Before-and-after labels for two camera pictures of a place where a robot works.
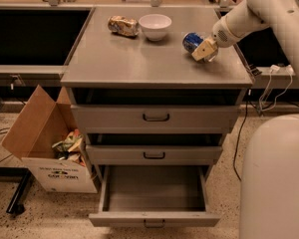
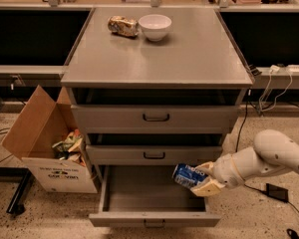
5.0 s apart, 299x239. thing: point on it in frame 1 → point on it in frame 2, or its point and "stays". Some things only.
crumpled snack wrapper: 123,25 stays
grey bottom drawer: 152,197 stays
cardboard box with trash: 48,135 stays
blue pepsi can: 191,41 → 186,175
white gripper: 223,35 → 223,172
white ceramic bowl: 154,26 stays
